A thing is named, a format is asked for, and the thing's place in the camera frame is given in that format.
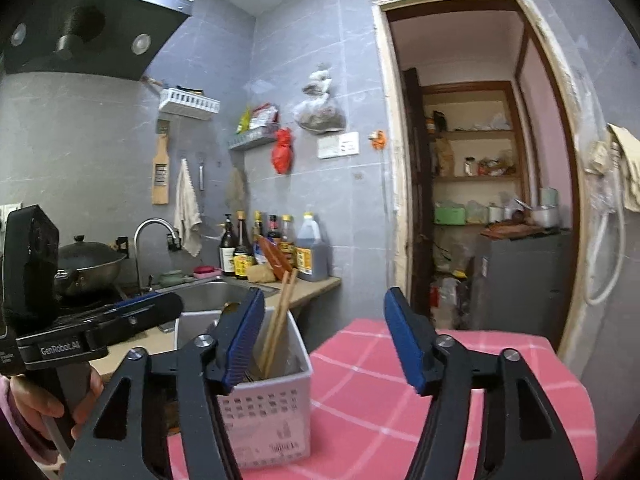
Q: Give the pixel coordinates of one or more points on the green yellow seasoning packet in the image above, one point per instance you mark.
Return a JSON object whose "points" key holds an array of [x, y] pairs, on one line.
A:
{"points": [[245, 122]]}

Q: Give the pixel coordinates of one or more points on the wooden cutting board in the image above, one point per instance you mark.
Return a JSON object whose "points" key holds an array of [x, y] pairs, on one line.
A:
{"points": [[510, 231]]}

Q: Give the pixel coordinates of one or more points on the clear bag of dried goods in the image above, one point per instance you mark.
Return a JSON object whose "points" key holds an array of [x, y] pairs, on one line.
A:
{"points": [[320, 115]]}

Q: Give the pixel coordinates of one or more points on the white hanging dish towel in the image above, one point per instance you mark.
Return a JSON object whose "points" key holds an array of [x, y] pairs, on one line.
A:
{"points": [[187, 210]]}

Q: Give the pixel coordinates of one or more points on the large brown oil jug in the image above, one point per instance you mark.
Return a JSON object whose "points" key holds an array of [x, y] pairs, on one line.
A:
{"points": [[311, 255]]}

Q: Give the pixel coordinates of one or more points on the wooden shelf unit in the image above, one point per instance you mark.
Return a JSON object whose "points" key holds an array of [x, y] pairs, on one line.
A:
{"points": [[480, 178]]}

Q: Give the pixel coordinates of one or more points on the hanging metal tool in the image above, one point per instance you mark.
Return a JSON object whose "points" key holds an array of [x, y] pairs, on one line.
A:
{"points": [[202, 177]]}

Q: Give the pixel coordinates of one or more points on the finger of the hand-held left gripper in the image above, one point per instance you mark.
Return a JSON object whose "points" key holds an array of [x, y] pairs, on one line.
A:
{"points": [[145, 315], [135, 300]]}

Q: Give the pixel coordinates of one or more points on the white wall socket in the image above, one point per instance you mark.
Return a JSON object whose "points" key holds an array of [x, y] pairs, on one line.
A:
{"points": [[349, 144]]}

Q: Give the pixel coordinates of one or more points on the cream rubber glove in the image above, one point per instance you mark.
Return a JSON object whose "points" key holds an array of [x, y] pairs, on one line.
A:
{"points": [[627, 160]]}

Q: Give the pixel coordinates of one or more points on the orange wall hook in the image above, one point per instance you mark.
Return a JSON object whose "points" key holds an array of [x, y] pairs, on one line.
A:
{"points": [[378, 140]]}

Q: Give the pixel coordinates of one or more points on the red white floor container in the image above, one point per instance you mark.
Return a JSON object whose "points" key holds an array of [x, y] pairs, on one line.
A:
{"points": [[447, 295]]}

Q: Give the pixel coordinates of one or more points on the white wall switch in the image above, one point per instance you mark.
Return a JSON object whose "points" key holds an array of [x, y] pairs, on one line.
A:
{"points": [[328, 147]]}

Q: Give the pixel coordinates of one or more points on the grey cabinet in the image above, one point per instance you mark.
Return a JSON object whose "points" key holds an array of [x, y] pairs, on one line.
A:
{"points": [[525, 280]]}

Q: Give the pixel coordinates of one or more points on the beige fibre ball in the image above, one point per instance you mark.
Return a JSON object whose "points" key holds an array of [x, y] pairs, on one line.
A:
{"points": [[261, 274]]}

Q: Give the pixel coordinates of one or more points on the green box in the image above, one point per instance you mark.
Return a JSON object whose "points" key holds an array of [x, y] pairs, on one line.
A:
{"points": [[450, 215]]}

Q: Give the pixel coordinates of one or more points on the dark pump dispenser bottle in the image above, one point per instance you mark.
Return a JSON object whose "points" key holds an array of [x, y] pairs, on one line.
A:
{"points": [[227, 255]]}

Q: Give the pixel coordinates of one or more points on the dark bottle red cap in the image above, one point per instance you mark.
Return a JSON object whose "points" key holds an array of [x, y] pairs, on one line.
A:
{"points": [[272, 232]]}

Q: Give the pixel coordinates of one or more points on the brown paper bag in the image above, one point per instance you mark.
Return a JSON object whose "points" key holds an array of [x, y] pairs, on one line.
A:
{"points": [[443, 157]]}

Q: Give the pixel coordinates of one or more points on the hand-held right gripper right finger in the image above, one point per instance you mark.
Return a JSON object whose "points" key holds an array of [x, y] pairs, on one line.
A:
{"points": [[405, 340]]}

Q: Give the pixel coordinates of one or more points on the pale wooden door frame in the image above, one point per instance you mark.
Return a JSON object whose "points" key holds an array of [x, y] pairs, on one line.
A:
{"points": [[385, 110]]}

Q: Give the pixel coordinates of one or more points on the dark wooden door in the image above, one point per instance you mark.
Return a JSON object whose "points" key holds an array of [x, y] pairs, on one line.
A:
{"points": [[417, 185]]}

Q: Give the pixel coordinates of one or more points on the red white seasoning packet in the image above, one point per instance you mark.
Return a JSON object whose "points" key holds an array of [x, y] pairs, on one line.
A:
{"points": [[265, 117]]}

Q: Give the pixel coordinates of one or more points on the steel kitchen faucet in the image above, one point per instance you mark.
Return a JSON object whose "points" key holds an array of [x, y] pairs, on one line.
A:
{"points": [[137, 260]]}

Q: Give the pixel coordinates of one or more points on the sauce bottle yellow cap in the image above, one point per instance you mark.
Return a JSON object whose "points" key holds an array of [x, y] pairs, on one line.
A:
{"points": [[286, 240]]}

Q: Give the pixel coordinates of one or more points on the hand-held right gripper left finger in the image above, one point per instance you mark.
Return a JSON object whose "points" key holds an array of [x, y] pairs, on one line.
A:
{"points": [[245, 340]]}

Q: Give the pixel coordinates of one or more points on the grey wall shelf rack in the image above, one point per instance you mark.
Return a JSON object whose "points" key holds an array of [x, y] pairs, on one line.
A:
{"points": [[252, 140]]}

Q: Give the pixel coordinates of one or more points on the white perforated utensil holder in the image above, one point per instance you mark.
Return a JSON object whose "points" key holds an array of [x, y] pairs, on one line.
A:
{"points": [[270, 410]]}

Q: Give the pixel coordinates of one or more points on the steel pot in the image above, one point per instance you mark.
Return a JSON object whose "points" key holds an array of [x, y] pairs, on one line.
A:
{"points": [[544, 217]]}

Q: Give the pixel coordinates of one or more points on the person's left hand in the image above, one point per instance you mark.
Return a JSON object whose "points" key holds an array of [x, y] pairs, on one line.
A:
{"points": [[35, 400]]}

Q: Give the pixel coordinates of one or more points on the white crumpled plastic bag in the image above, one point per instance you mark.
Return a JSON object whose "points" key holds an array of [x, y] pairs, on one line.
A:
{"points": [[492, 121]]}

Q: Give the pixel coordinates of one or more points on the clear hanging plastic bag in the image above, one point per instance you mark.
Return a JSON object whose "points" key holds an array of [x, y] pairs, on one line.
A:
{"points": [[602, 190]]}

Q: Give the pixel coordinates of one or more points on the black range hood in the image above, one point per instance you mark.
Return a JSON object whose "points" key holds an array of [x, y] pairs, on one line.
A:
{"points": [[100, 35]]}

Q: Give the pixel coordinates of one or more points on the wooden chopstick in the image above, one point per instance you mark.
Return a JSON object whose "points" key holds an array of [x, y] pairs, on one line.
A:
{"points": [[282, 325], [272, 325]]}

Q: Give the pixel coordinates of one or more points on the pink soap dish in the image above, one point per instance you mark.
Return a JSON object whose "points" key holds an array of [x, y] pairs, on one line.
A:
{"points": [[206, 271]]}

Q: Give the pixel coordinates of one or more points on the person's left forearm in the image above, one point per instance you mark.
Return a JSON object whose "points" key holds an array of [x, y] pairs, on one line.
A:
{"points": [[20, 430]]}

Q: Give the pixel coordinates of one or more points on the glass jar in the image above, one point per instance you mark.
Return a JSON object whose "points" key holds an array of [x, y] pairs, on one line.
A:
{"points": [[470, 167]]}

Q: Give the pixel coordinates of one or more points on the white wall basket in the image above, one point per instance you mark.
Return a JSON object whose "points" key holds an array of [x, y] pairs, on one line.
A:
{"points": [[190, 105]]}

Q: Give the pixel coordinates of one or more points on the orange plastic packet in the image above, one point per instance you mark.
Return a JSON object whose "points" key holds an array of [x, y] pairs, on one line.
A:
{"points": [[274, 257]]}

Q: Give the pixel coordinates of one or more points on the pink checked tablecloth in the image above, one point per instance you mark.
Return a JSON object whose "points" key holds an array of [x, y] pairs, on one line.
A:
{"points": [[360, 410]]}

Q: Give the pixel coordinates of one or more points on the soy sauce bottle yellow label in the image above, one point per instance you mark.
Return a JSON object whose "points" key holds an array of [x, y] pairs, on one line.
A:
{"points": [[243, 260]]}

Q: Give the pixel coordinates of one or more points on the black wok with lid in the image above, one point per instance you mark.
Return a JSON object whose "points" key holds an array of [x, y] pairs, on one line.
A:
{"points": [[90, 265]]}

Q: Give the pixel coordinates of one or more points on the pale green mug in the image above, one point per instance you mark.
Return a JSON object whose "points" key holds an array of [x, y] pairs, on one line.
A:
{"points": [[548, 196]]}

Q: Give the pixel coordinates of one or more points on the red plastic bag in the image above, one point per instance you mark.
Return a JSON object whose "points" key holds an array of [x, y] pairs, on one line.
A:
{"points": [[282, 155]]}

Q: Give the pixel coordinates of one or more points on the beige hanging loofah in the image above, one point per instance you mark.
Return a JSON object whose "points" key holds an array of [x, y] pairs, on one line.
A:
{"points": [[236, 190]]}

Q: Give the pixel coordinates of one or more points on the steel sink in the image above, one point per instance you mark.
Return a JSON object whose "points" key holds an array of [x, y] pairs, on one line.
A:
{"points": [[210, 295]]}

